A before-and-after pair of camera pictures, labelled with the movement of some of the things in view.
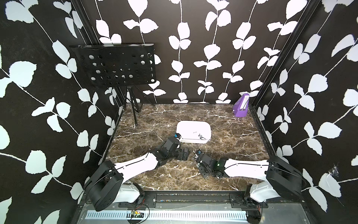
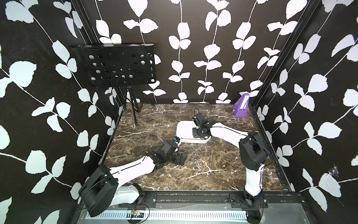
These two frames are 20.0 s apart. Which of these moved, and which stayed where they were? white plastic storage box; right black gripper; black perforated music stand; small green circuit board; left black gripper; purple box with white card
Moved: right black gripper; left black gripper
Stayed: small green circuit board; white plastic storage box; black perforated music stand; purple box with white card
